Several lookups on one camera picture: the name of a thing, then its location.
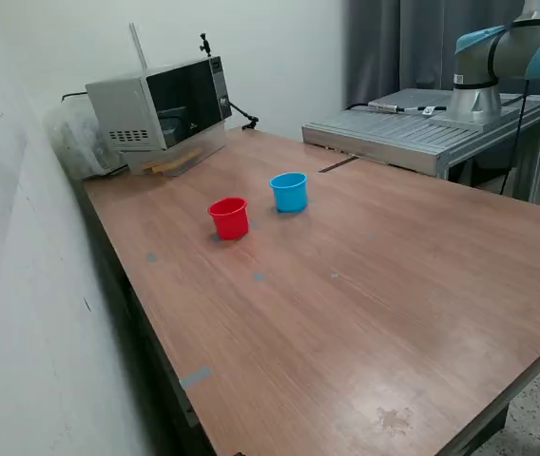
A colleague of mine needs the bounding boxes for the wooden sticks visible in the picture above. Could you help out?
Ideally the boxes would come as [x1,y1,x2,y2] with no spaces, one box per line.
[142,146,204,175]

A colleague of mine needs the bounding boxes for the translucent plastic bag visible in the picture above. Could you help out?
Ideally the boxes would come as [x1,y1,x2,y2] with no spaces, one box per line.
[44,102,128,181]

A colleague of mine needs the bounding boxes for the black tape strip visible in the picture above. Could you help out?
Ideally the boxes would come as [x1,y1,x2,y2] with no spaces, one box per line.
[318,156,360,175]

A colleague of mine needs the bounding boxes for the silver microwave oven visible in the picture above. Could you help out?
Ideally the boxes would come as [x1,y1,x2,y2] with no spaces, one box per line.
[84,55,233,153]

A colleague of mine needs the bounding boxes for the white upright rod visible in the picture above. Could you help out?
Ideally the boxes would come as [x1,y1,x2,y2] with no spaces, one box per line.
[129,22,149,70]

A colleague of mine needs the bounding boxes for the silver metal cylinder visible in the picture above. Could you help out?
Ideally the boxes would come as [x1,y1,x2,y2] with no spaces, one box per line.
[367,100,407,114]

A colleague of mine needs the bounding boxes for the long grey tape piece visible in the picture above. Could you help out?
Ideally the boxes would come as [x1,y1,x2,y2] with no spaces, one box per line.
[178,365,213,391]

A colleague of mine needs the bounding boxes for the red plastic cup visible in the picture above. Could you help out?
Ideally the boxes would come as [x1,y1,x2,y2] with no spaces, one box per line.
[206,197,250,241]

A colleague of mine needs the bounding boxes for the clear plastic box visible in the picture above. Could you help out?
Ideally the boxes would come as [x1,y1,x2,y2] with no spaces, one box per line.
[120,121,228,178]

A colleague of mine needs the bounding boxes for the dark grey curtain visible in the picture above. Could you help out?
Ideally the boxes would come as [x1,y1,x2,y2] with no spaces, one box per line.
[343,0,540,187]

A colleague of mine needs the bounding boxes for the light blue plastic cup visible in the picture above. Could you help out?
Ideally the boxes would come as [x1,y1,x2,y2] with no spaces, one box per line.
[268,171,309,214]

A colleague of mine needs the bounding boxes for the aluminium robot mounting table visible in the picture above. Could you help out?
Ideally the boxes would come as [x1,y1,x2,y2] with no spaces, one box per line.
[301,87,540,205]

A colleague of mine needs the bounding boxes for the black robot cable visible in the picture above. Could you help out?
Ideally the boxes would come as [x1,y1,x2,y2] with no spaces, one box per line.
[500,78,532,197]

